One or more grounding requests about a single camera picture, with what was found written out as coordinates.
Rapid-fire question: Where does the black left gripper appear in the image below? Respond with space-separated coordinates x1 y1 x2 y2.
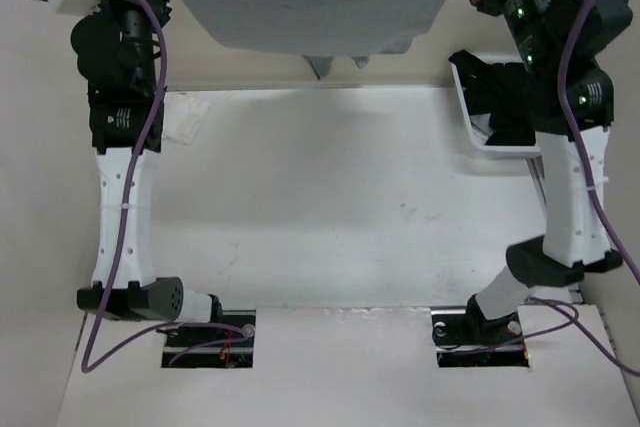
85 0 173 91

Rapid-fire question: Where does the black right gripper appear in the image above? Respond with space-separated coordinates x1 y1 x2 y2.
466 0 569 75

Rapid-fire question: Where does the grey tank top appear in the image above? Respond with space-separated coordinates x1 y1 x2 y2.
181 0 446 79

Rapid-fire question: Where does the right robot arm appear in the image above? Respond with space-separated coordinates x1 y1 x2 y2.
463 0 633 343

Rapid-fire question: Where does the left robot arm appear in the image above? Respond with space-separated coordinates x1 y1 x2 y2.
71 0 225 346

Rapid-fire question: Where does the white folded tank top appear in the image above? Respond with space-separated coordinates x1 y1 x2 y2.
162 95 210 145

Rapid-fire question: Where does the black tank top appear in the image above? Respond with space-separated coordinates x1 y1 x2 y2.
449 50 535 147

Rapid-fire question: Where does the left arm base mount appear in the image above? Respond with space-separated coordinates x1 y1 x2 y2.
161 310 257 370

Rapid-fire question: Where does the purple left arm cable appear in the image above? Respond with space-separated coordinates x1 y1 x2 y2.
12 0 251 374

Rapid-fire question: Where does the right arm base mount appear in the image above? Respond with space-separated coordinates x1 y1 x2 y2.
431 309 529 368

